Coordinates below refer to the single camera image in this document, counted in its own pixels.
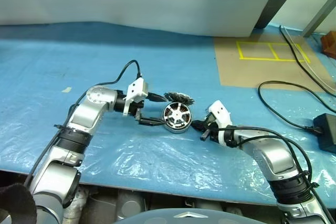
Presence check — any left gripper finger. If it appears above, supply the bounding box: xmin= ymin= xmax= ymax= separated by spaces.
xmin=148 ymin=92 xmax=167 ymax=103
xmin=139 ymin=116 xmax=166 ymax=126

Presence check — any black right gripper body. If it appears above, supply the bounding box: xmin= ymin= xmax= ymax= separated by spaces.
xmin=201 ymin=119 xmax=221 ymax=142

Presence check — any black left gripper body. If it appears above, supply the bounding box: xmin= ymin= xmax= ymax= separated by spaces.
xmin=134 ymin=93 xmax=151 ymax=125

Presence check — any finned silver motor cover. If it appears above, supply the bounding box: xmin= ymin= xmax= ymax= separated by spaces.
xmin=164 ymin=91 xmax=195 ymax=106

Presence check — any silver round motor body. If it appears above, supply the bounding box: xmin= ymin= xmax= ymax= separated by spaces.
xmin=161 ymin=101 xmax=194 ymax=134

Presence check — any blue plastic table sheet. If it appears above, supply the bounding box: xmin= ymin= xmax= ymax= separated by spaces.
xmin=0 ymin=22 xmax=336 ymax=204

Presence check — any brown cardboard sheet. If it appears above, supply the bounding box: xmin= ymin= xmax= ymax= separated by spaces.
xmin=214 ymin=34 xmax=334 ymax=92

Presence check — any grey rounded shell with chevron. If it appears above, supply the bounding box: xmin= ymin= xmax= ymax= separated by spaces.
xmin=112 ymin=208 xmax=253 ymax=224

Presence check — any yellow tape rectangle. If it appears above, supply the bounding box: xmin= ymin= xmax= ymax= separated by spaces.
xmin=236 ymin=40 xmax=311 ymax=63

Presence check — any white wrapped object under table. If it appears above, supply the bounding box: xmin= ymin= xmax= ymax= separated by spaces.
xmin=65 ymin=189 xmax=87 ymax=222

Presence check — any black power adapter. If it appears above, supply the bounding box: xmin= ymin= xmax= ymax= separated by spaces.
xmin=312 ymin=113 xmax=336 ymax=154

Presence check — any dark upright panel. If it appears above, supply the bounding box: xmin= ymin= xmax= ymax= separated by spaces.
xmin=255 ymin=0 xmax=301 ymax=29

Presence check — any brown wooden block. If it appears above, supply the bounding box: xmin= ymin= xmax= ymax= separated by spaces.
xmin=320 ymin=31 xmax=336 ymax=59

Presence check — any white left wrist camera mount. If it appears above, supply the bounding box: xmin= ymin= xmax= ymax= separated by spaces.
xmin=122 ymin=77 xmax=150 ymax=116

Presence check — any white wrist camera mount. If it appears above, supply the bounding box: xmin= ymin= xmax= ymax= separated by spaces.
xmin=122 ymin=77 xmax=150 ymax=116
xmin=207 ymin=100 xmax=234 ymax=147

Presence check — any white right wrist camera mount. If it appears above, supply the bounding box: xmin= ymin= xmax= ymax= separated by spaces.
xmin=207 ymin=100 xmax=234 ymax=147

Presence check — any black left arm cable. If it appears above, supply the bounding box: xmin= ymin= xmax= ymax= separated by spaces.
xmin=23 ymin=59 xmax=144 ymax=188

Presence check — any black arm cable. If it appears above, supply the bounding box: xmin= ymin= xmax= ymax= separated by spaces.
xmin=216 ymin=125 xmax=331 ymax=224
xmin=23 ymin=59 xmax=144 ymax=188

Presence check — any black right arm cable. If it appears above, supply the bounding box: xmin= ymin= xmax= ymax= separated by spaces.
xmin=216 ymin=125 xmax=331 ymax=224

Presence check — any black adapter power cable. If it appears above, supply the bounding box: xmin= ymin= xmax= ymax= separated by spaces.
xmin=257 ymin=80 xmax=336 ymax=133

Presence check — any long black cable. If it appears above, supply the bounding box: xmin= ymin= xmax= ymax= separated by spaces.
xmin=279 ymin=25 xmax=336 ymax=94

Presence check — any thin white cable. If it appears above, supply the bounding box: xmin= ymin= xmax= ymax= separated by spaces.
xmin=285 ymin=27 xmax=336 ymax=90

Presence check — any grey aluminium post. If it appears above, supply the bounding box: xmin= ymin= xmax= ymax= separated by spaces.
xmin=301 ymin=0 xmax=336 ymax=37

